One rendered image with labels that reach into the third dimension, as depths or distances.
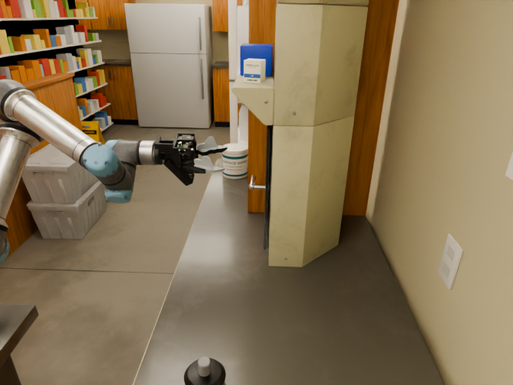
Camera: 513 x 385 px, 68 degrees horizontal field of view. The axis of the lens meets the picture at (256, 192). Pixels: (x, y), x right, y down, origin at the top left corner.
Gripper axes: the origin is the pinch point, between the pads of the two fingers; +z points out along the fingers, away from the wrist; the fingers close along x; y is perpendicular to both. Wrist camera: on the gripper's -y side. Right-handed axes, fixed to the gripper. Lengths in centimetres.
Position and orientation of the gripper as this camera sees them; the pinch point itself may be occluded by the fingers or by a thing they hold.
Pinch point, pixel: (223, 160)
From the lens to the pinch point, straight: 116.9
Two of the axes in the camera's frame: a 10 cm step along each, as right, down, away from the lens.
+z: 10.0, 0.3, -0.3
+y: 0.0, -6.9, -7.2
